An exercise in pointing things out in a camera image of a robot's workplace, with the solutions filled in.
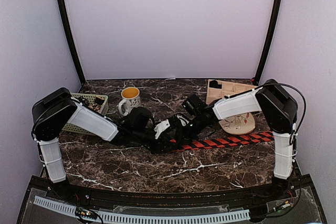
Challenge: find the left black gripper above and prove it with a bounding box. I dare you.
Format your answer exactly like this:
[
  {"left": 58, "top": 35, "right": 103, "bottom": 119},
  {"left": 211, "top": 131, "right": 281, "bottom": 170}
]
[{"left": 132, "top": 127, "right": 177, "bottom": 155}]

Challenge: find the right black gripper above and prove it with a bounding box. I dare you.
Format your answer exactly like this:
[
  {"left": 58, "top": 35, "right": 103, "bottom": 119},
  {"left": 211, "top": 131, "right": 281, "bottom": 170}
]
[{"left": 174, "top": 115, "right": 208, "bottom": 146}]

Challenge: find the red navy striped tie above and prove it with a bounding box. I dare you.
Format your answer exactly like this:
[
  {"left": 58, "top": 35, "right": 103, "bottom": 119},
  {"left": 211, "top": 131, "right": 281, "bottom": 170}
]
[{"left": 173, "top": 131, "right": 274, "bottom": 152}]

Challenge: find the white patterned mug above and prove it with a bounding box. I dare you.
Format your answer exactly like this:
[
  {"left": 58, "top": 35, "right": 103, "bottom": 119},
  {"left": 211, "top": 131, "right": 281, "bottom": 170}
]
[{"left": 118, "top": 87, "right": 141, "bottom": 116}]

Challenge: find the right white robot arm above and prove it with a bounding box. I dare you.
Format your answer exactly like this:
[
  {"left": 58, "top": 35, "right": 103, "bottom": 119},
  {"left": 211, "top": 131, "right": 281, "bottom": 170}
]
[{"left": 182, "top": 79, "right": 307, "bottom": 200}]

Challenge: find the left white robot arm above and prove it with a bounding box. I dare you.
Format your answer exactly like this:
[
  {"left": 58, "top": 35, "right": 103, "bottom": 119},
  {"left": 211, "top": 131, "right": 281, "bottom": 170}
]
[{"left": 31, "top": 88, "right": 172, "bottom": 201}]

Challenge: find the black rolled tie in box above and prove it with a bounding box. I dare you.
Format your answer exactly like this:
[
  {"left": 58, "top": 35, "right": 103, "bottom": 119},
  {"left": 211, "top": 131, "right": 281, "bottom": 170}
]
[{"left": 209, "top": 80, "right": 222, "bottom": 89}]

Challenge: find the bird pattern ceramic plate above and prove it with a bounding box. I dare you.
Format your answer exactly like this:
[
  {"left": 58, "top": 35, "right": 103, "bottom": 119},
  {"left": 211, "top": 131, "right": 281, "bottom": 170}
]
[{"left": 219, "top": 113, "right": 256, "bottom": 135}]

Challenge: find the wooden compartment organizer box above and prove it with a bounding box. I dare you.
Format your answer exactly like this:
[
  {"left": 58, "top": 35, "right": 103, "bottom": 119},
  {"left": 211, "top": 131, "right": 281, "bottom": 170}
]
[{"left": 206, "top": 79, "right": 256, "bottom": 104}]

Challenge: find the green plastic basket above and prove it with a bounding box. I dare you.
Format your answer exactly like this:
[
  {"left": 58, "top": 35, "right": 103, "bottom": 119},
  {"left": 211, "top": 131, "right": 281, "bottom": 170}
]
[{"left": 62, "top": 93, "right": 116, "bottom": 141}]

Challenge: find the brown patterned tie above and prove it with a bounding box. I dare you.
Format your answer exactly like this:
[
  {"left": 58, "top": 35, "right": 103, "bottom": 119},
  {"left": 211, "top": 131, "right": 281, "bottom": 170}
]
[{"left": 76, "top": 94, "right": 104, "bottom": 112}]

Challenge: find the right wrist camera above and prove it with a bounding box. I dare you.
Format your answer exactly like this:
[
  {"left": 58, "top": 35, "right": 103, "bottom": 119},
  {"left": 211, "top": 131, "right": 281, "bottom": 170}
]
[{"left": 176, "top": 113, "right": 190, "bottom": 126}]

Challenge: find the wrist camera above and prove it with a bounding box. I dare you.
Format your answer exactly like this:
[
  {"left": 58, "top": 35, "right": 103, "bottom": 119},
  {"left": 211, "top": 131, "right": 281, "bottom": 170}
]
[
  {"left": 176, "top": 113, "right": 190, "bottom": 126},
  {"left": 154, "top": 119, "right": 170, "bottom": 139}
]

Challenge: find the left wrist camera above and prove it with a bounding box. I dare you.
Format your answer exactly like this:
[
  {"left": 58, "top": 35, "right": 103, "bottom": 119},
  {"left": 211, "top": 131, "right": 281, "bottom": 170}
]
[{"left": 154, "top": 119, "right": 170, "bottom": 139}]

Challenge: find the white slotted cable duct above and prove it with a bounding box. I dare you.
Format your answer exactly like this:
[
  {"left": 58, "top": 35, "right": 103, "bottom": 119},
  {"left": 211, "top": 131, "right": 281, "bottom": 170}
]
[{"left": 33, "top": 196, "right": 250, "bottom": 223}]

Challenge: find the black front rail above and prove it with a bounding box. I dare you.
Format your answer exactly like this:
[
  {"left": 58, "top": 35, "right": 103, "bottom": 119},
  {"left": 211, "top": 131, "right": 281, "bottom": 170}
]
[{"left": 28, "top": 175, "right": 316, "bottom": 210}]

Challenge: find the right black frame post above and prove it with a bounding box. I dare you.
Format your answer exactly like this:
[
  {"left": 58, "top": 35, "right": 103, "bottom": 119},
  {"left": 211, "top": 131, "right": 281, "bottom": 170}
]
[{"left": 251, "top": 0, "right": 281, "bottom": 86}]

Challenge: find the black frame post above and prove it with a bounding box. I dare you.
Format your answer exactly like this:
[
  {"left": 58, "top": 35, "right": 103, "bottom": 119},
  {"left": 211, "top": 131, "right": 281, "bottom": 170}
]
[
  {"left": 251, "top": 0, "right": 281, "bottom": 86},
  {"left": 57, "top": 0, "right": 86, "bottom": 85}
]

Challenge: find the left black frame post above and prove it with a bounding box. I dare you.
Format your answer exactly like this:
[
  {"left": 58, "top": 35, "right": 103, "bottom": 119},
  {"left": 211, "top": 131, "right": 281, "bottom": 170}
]
[{"left": 57, "top": 0, "right": 86, "bottom": 85}]

